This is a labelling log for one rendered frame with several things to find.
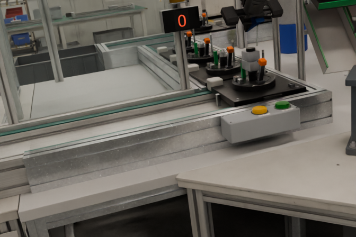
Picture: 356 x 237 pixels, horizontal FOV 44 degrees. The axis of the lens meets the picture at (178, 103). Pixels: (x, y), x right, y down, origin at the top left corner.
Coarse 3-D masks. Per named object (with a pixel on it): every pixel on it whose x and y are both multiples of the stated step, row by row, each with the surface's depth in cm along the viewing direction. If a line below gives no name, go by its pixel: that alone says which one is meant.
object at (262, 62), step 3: (258, 60) 134; (261, 60) 131; (264, 60) 131; (261, 63) 131; (264, 63) 131; (261, 66) 132; (264, 66) 133; (261, 69) 133; (261, 72) 134; (258, 75) 135; (261, 75) 134; (258, 78) 136; (261, 78) 135
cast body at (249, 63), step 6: (246, 48) 138; (252, 48) 137; (246, 54) 137; (252, 54) 137; (258, 54) 137; (246, 60) 138; (252, 60) 137; (246, 66) 139; (252, 66) 137; (258, 66) 137
